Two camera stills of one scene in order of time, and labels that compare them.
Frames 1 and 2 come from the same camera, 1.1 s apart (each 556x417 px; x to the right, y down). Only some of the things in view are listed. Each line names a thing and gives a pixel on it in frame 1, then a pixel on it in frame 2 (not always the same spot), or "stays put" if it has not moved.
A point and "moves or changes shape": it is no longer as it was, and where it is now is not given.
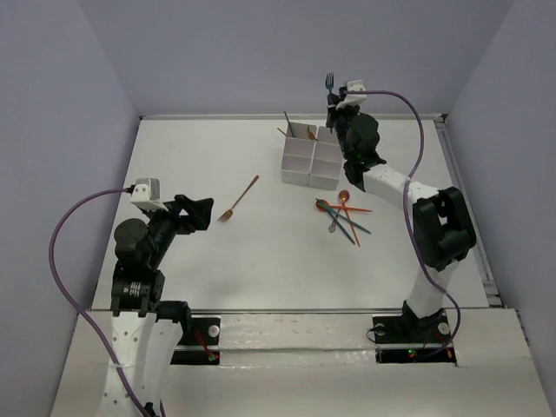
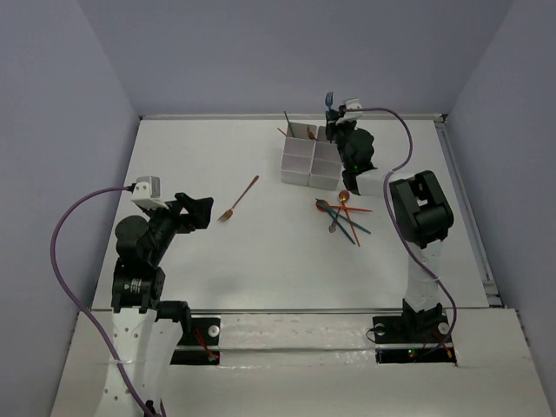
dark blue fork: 329,84 moves or changes shape
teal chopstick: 291,130 stays put
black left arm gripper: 181,213 stays put
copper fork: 311,135 stays put
